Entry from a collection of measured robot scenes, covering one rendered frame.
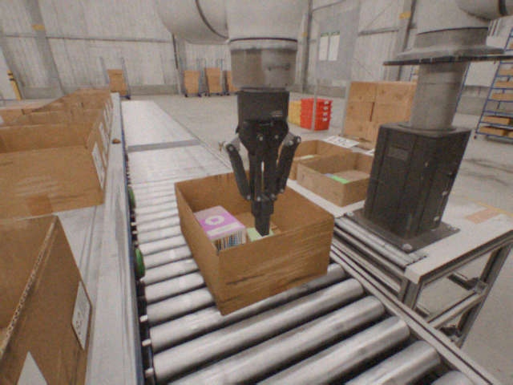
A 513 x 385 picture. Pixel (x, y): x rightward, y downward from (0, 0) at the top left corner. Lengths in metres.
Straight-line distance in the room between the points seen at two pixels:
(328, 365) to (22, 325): 0.45
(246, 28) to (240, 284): 0.45
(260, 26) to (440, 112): 0.63
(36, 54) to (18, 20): 1.27
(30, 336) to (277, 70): 0.36
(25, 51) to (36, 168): 16.15
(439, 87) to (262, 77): 0.60
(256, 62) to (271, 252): 0.36
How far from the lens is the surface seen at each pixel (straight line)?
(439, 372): 0.71
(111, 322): 0.48
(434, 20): 0.87
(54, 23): 16.85
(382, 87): 4.89
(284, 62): 0.38
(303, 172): 1.19
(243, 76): 0.37
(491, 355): 1.85
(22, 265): 0.50
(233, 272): 0.56
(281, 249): 0.58
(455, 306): 1.30
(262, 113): 0.38
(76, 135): 1.22
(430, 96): 0.88
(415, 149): 0.85
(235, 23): 0.38
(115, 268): 0.58
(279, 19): 0.37
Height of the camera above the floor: 1.22
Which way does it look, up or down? 26 degrees down
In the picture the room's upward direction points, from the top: straight up
